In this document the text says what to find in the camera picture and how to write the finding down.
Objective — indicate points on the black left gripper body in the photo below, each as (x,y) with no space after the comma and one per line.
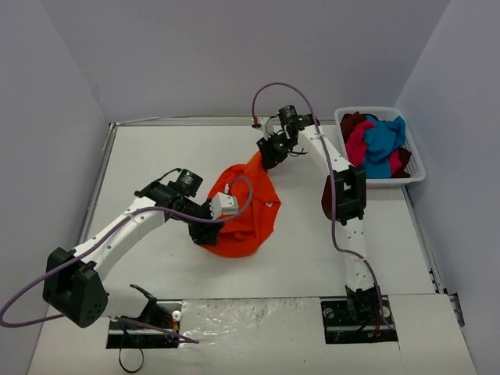
(205,233)

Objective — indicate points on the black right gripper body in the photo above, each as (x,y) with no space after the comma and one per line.
(268,158)

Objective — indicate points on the orange t shirt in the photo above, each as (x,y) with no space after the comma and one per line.
(242,236)

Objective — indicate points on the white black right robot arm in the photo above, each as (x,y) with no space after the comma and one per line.
(343,202)

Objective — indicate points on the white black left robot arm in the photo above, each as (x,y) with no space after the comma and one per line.
(75,285)

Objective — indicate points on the dark red t shirt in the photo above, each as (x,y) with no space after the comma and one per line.
(350,120)

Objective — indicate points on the pink t shirt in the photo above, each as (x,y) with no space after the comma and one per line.
(356,149)

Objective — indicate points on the blue t shirt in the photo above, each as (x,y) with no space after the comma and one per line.
(383,143)

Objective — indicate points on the white plastic laundry basket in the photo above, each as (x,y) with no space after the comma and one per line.
(414,169)

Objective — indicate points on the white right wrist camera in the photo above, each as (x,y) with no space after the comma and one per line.
(269,125)

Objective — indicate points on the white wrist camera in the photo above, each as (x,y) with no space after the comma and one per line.
(269,125)
(222,204)

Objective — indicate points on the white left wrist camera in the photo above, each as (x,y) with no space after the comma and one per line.
(222,204)

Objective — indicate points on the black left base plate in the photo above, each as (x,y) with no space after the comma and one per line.
(131,336)

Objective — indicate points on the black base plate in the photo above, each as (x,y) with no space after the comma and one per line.
(340,328)
(131,336)

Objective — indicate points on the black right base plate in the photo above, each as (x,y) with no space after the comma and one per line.
(340,328)

